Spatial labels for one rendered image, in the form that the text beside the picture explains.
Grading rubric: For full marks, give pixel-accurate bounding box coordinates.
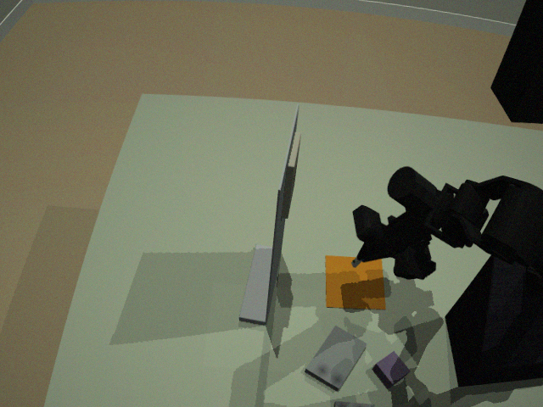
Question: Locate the orange flat square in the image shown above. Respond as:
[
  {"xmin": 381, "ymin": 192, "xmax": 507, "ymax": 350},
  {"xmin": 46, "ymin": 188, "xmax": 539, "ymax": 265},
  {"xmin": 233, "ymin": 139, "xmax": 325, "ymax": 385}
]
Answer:
[{"xmin": 325, "ymin": 255, "xmax": 386, "ymax": 309}]

